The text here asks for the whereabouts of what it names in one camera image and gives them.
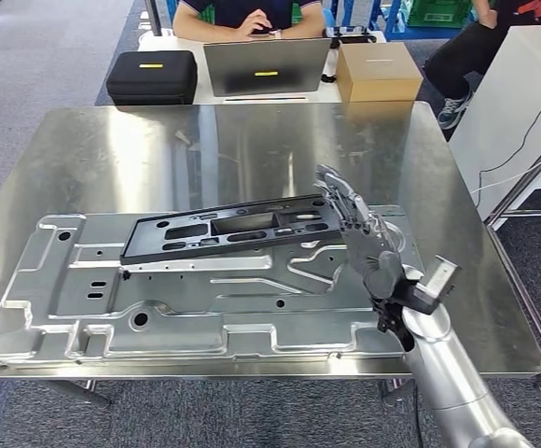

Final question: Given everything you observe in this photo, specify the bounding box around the blue frame with green panels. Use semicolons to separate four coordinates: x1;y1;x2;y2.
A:
331;0;479;42

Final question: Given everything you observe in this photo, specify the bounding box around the silver metal fixture plate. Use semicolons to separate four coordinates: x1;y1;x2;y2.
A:
0;203;426;368

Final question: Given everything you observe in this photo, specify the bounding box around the black box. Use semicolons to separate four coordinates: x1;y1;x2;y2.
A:
106;50;198;106

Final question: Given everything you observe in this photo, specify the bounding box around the stainless steel workbench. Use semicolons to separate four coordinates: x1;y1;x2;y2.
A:
0;102;541;410

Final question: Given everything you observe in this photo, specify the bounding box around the white desk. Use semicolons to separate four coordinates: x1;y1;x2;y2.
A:
137;31;388;106

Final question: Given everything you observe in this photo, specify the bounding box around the black cable with plug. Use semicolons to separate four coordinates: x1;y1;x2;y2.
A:
477;89;541;194

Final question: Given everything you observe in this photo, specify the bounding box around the black plastic panel with cutouts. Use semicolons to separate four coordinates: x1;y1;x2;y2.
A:
119;194;347;266

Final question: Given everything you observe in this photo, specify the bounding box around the thin white cable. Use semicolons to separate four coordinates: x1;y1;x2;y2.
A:
470;147;541;195

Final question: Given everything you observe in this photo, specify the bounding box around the white cabinet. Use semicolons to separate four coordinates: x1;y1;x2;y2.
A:
448;24;541;231

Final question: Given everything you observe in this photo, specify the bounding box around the green plastic crate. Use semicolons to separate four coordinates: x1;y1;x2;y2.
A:
406;0;475;30

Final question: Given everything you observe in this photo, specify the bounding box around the steel side table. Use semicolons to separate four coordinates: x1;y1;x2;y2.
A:
484;89;541;394

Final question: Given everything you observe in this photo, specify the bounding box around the person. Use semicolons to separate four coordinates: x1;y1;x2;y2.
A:
423;0;541;131
172;0;326;43

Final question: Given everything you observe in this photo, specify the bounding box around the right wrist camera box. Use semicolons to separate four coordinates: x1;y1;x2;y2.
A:
394;255;461;316

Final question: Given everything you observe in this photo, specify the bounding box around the cardboard box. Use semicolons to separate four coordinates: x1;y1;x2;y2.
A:
335;41;424;104

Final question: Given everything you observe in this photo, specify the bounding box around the grey laptop with yellow sticker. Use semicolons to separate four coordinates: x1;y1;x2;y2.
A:
203;37;333;98

